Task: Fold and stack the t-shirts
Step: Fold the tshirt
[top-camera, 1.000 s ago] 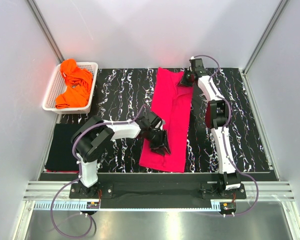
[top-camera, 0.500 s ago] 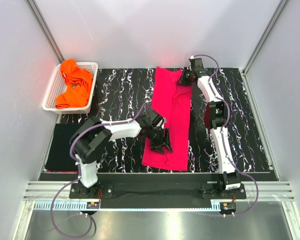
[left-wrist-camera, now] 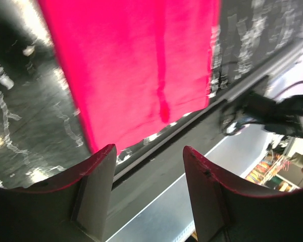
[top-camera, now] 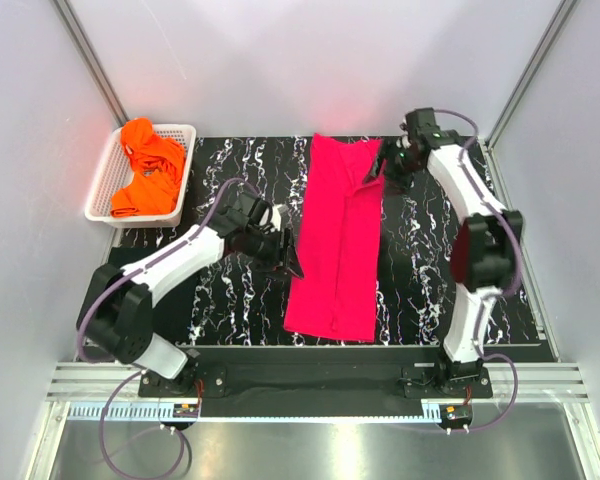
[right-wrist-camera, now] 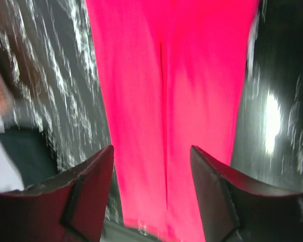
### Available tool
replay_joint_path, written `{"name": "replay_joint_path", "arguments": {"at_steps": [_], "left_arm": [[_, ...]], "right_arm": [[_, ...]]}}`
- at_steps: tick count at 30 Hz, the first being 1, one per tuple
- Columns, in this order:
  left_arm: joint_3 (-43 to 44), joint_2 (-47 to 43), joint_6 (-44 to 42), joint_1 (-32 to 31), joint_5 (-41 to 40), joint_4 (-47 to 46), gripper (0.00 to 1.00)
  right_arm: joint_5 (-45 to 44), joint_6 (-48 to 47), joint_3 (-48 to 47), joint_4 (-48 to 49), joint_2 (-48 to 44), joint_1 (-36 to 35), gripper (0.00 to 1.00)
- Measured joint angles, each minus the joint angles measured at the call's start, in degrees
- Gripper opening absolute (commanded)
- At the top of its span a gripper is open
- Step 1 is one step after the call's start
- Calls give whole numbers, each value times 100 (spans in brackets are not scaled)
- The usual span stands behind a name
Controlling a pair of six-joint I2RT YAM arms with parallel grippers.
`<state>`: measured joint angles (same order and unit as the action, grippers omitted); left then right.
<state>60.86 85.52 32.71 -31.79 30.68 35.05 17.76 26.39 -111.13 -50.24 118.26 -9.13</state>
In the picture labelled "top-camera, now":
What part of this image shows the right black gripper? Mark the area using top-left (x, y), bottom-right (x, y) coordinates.
top-left (361, 139), bottom-right (421, 198)

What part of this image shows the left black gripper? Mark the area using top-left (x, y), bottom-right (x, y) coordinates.
top-left (244, 228), bottom-right (304, 283)

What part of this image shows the magenta pink t shirt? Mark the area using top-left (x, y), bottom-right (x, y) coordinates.
top-left (284, 134), bottom-right (384, 343)

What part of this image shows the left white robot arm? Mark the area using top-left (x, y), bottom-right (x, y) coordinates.
top-left (76, 192), bottom-right (304, 396)

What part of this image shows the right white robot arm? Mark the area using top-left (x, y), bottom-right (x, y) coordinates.
top-left (364, 108), bottom-right (524, 397)

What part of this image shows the folded black t shirt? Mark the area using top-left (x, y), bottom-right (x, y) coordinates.
top-left (76, 247), bottom-right (200, 345)

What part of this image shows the orange t shirt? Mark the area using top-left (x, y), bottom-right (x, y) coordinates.
top-left (110, 117), bottom-right (186, 218)

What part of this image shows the white plastic basket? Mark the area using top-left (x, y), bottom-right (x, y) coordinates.
top-left (84, 124), bottom-right (197, 229)

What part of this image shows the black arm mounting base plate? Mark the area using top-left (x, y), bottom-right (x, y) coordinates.
top-left (139, 346), bottom-right (493, 399)

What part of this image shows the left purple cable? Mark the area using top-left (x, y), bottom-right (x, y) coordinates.
top-left (75, 177), bottom-right (254, 477)

